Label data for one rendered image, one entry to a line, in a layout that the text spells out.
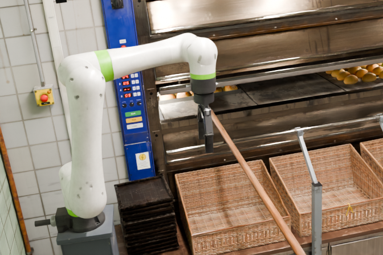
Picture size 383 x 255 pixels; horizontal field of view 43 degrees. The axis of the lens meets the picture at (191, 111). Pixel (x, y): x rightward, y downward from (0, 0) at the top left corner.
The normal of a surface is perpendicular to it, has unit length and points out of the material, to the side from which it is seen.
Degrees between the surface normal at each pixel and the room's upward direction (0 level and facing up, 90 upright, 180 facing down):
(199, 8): 70
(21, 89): 90
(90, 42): 90
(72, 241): 90
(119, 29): 90
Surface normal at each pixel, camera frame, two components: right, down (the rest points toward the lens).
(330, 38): 0.15, 0.00
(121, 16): 0.19, 0.33
